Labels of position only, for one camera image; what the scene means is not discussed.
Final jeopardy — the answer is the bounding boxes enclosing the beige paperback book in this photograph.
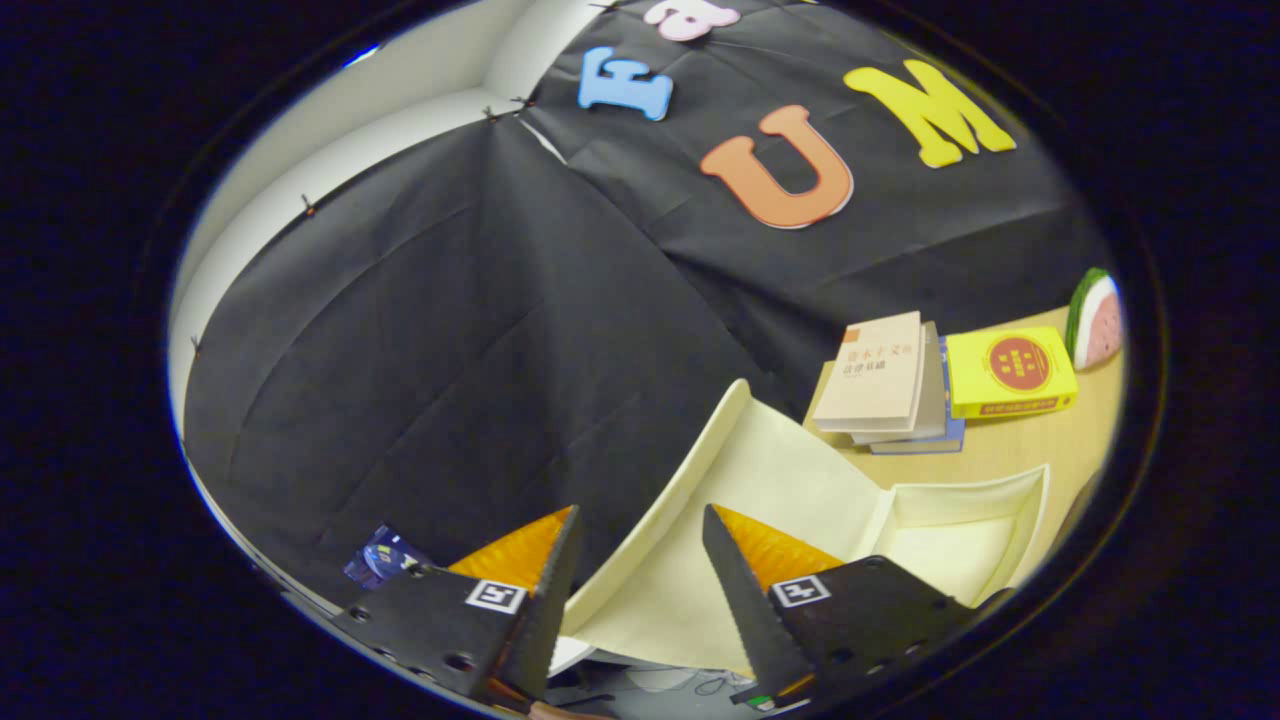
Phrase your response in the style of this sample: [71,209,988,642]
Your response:
[812,311,926,433]

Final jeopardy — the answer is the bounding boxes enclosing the black backdrop cloth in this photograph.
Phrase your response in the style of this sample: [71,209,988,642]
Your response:
[182,0,1116,611]

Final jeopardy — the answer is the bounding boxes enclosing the grey paperback book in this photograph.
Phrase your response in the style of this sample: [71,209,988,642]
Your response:
[850,320,949,446]

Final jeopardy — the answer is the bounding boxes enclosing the beige fabric storage box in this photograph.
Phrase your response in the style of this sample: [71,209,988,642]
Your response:
[558,378,1053,681]

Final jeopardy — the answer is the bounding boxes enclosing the watermelon slice plush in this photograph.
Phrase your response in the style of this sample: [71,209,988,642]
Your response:
[1064,267,1124,372]

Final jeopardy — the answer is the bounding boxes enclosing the blue book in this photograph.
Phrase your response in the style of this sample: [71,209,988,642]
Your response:
[868,335,968,456]

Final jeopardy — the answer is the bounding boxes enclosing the blue printed object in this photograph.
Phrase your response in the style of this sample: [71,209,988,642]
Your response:
[343,524,433,591]

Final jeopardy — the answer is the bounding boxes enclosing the yellow book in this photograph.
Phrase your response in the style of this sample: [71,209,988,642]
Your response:
[944,325,1079,420]

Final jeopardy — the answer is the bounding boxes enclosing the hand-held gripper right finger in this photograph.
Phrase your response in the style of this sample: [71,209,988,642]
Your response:
[702,504,977,707]

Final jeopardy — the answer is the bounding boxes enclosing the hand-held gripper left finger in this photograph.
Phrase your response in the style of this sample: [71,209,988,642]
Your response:
[333,505,585,703]

